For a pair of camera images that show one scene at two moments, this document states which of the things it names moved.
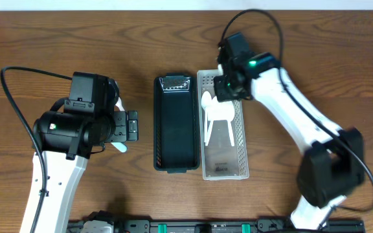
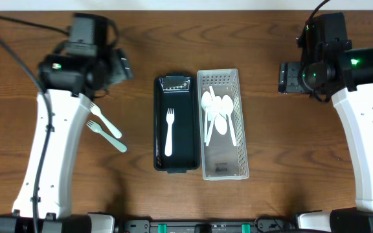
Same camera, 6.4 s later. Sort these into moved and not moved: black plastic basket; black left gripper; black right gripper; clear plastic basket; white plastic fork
Moved: black left gripper; white plastic fork; black right gripper
Not moved: clear plastic basket; black plastic basket
